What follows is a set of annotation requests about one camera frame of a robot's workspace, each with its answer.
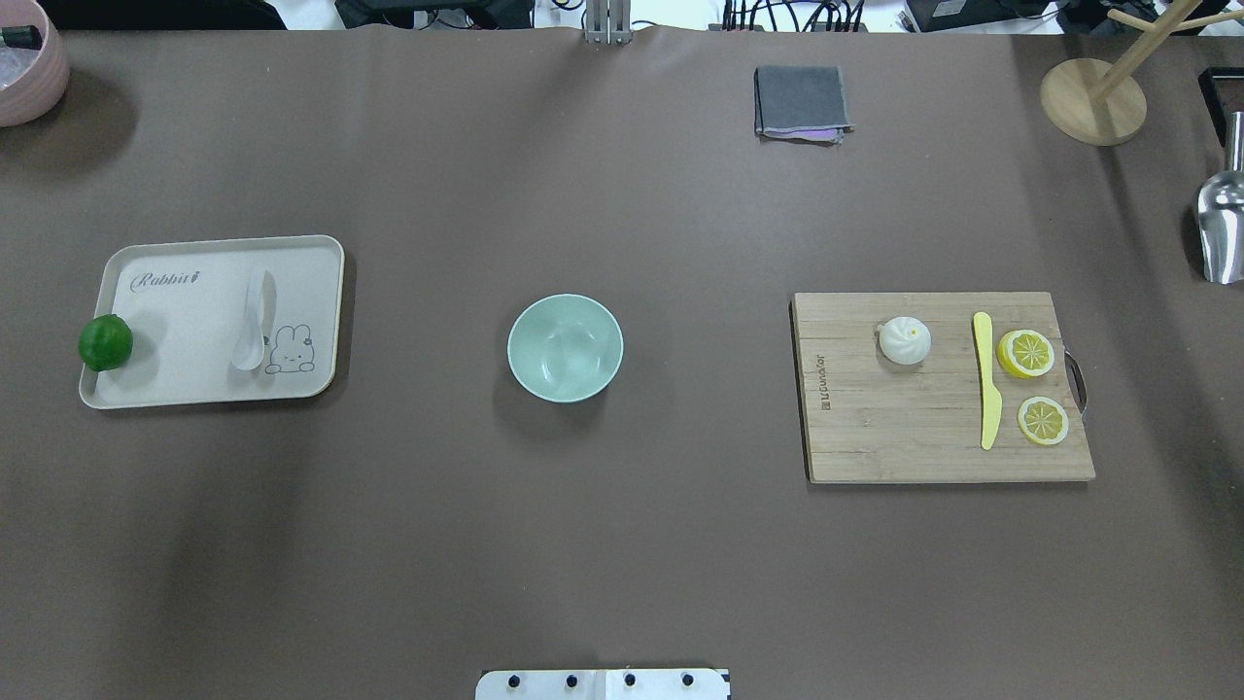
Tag white steamed bun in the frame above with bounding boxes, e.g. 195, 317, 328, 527
876, 316, 932, 367

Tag white plastic spoon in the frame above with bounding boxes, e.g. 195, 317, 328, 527
230, 267, 277, 371

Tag mint green bowl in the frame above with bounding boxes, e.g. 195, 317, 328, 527
506, 293, 624, 403

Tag pink bowl with ice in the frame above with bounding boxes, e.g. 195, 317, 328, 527
1, 1, 70, 127

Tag bamboo cutting board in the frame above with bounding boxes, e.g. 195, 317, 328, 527
791, 292, 1093, 484

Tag grey folded cloth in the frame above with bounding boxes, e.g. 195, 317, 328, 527
753, 65, 856, 145

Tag yellow plastic knife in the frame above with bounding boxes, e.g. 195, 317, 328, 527
972, 311, 1001, 451

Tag upper lemon slice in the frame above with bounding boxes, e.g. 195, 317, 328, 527
996, 329, 1054, 378

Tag lemon slice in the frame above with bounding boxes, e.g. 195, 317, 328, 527
1018, 395, 1070, 446
996, 329, 1054, 378

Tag lower lemon slice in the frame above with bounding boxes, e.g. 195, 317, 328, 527
1018, 395, 1070, 446

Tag beige rabbit tray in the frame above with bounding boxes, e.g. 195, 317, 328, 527
80, 235, 345, 409

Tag green lime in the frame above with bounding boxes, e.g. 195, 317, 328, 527
77, 315, 134, 372

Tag wooden mug tree stand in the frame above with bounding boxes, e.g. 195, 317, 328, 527
1040, 1, 1243, 147

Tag metal scoop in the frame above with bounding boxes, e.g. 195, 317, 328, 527
1195, 112, 1243, 285

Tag dark tray at edge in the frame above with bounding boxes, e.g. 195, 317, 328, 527
1198, 66, 1243, 145

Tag aluminium frame post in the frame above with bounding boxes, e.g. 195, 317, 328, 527
583, 0, 634, 46

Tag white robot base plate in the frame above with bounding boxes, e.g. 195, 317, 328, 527
474, 668, 731, 699

